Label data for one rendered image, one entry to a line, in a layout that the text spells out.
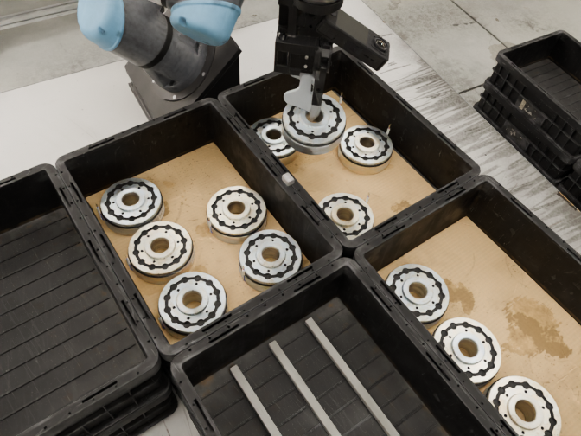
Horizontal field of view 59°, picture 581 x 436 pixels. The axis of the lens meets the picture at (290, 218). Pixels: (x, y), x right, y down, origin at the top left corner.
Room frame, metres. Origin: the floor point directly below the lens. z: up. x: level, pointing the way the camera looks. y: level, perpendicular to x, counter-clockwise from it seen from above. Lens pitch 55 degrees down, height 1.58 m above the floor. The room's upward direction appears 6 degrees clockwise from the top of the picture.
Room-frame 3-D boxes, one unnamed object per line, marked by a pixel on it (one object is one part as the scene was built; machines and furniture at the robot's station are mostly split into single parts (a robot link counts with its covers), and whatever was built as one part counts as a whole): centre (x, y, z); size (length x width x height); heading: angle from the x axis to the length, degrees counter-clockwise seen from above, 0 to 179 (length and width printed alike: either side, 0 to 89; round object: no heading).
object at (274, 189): (0.46, 0.15, 0.87); 0.40 x 0.30 x 0.11; 40
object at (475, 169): (0.66, -0.08, 0.92); 0.40 x 0.30 x 0.02; 40
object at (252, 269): (0.43, 0.03, 0.86); 0.10 x 0.10 x 0.01
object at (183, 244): (0.42, 0.20, 0.86); 0.10 x 0.10 x 0.01
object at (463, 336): (0.30, -0.28, 0.86); 0.05 x 0.05 x 0.01
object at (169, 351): (0.46, 0.15, 0.92); 0.40 x 0.30 x 0.02; 40
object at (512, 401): (0.22, -0.35, 0.86); 0.05 x 0.05 x 0.01
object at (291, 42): (0.64, 0.00, 1.14); 0.09 x 0.08 x 0.12; 88
